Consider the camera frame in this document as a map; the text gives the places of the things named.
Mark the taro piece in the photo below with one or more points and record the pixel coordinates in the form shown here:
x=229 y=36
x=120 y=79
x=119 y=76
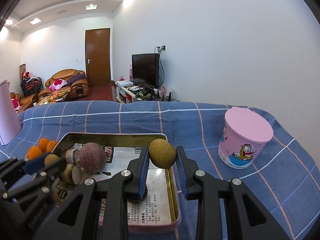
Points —
x=72 y=173
x=71 y=155

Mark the dark clothes rack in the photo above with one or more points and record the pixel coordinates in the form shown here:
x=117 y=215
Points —
x=31 y=83

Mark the printed paper leaflet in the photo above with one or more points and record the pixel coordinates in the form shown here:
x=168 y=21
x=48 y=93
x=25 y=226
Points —
x=155 y=205

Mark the orange-brown leather sofa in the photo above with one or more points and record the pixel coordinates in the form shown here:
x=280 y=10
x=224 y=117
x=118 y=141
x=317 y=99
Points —
x=25 y=101

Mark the square ceiling light panel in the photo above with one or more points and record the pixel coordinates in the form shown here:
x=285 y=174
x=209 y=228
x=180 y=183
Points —
x=91 y=6
x=35 y=21

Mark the black television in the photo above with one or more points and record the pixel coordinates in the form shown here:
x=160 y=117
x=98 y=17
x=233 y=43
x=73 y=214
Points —
x=145 y=68

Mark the brown wooden door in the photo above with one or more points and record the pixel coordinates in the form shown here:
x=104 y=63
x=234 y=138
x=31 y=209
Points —
x=98 y=55

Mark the pink floral pillow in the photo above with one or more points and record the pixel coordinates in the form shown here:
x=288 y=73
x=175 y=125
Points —
x=58 y=83

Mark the purple blanket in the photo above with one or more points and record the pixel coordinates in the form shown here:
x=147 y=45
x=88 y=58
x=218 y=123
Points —
x=76 y=78

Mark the cluttered coffee table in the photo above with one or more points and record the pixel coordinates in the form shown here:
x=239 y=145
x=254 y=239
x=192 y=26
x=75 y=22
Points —
x=52 y=98

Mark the yellow-brown longan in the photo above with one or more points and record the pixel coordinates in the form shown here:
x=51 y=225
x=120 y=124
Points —
x=162 y=153
x=51 y=159

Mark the wall power socket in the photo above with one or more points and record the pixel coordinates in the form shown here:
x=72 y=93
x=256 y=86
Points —
x=160 y=47

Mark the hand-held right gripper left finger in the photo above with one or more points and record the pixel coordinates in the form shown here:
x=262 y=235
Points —
x=143 y=172

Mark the orange-brown leather armchair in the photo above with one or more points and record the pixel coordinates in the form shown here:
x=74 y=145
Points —
x=67 y=85

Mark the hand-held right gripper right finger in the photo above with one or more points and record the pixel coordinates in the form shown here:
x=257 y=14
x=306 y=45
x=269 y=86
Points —
x=181 y=172

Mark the small orange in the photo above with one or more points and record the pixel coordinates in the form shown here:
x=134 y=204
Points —
x=43 y=143
x=51 y=145

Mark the blue checked cloth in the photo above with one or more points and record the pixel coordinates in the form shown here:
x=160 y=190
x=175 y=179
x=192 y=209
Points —
x=200 y=125

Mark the large orange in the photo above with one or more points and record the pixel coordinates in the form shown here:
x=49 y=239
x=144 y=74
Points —
x=34 y=153

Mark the white television stand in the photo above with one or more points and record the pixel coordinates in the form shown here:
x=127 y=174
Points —
x=127 y=93

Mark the metal tray with paper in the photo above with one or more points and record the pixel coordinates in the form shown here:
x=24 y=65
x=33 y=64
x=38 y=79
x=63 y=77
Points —
x=150 y=230

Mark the white set-top box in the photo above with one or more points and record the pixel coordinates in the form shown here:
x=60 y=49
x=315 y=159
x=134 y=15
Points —
x=124 y=82

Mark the pink electric kettle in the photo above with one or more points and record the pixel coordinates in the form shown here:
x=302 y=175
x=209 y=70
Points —
x=7 y=115

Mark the purple passion fruit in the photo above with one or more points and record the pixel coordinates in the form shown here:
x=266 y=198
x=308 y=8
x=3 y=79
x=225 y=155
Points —
x=92 y=157

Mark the pink box beside television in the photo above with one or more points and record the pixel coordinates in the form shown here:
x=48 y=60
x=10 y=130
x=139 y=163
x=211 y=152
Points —
x=130 y=72

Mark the pink cartoon cup with lid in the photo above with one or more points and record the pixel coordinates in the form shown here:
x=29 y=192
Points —
x=243 y=142

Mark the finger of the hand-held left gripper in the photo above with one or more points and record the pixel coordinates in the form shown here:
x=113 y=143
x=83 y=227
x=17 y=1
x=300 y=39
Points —
x=37 y=180
x=35 y=165

